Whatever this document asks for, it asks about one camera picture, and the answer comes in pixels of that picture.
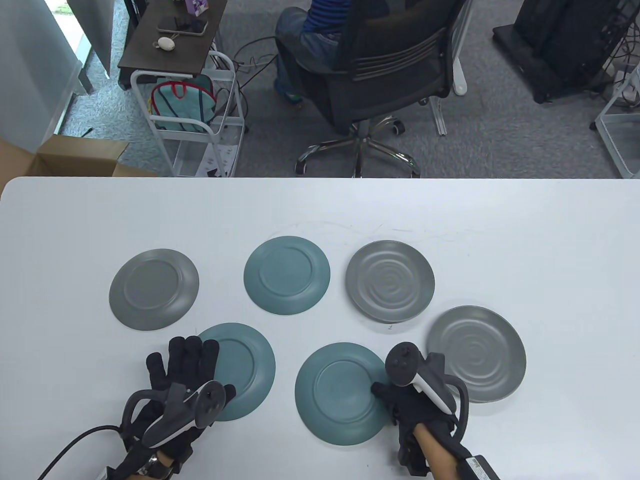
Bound white wire basket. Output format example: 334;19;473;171
594;62;640;179

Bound black cable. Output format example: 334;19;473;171
37;425;123;480

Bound teal bag with red trim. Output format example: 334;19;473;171
151;75;217;134

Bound black equipment case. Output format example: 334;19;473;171
492;0;638;104

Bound black office chair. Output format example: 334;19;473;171
294;0;473;178

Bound white metal cart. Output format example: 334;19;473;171
130;50;249;178

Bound grey partition panel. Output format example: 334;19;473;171
66;0;117;78

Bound grey and white controller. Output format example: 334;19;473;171
120;380;226;449
385;341;471;441

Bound person's left hand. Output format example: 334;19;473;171
120;336;237;468

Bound black wrist strap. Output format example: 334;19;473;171
135;450;180;478

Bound grey plate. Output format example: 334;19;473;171
345;240;436;324
109;248;200;332
426;305;527;403

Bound person's right hand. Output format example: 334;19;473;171
371;380;458;442

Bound black floor cables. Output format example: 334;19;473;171
232;36;279;93

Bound dark brown side table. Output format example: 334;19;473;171
118;0;229;92

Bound cardboard box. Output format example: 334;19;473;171
0;134;161;197

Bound teal plate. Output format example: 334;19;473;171
243;236;331;316
197;322;277;422
294;342;398;446

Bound silver metal rail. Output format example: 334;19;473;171
430;96;448;137

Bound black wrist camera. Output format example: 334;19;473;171
397;430;432;477

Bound white desk leg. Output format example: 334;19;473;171
451;0;475;96

